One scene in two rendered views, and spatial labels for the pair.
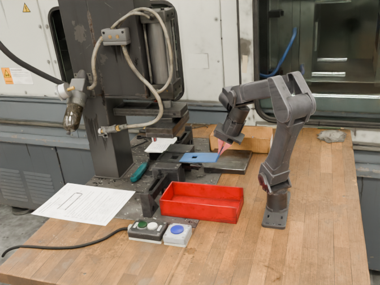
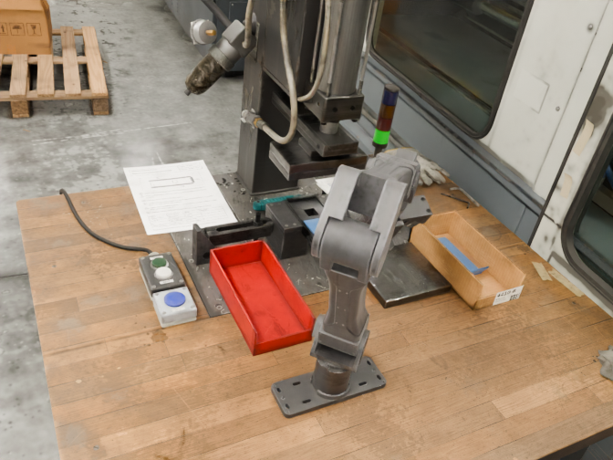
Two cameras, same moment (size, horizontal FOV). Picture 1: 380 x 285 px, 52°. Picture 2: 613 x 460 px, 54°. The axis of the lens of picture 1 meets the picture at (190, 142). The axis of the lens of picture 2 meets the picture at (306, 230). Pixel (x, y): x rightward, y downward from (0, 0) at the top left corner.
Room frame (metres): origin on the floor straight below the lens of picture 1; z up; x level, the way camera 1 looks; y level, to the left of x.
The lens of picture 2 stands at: (0.43, -0.64, 1.73)
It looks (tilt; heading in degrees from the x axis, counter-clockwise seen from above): 35 degrees down; 39
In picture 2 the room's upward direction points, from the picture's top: 9 degrees clockwise
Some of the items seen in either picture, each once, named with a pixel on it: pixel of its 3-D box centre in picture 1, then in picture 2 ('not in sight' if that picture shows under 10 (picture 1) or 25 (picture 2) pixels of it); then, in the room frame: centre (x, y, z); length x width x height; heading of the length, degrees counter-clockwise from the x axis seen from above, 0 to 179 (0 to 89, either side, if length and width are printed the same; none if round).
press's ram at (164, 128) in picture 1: (146, 95); (309, 97); (1.32, 0.14, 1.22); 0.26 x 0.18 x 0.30; 70
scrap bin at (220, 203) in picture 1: (202, 201); (258, 293); (1.07, -0.02, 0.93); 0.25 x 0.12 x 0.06; 70
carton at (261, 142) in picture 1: (241, 139); (464, 257); (1.52, -0.22, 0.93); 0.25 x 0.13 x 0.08; 70
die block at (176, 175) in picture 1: (175, 166); (312, 225); (1.31, 0.07, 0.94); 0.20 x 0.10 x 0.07; 160
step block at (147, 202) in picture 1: (149, 200); (209, 242); (1.08, 0.15, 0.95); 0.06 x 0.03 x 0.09; 160
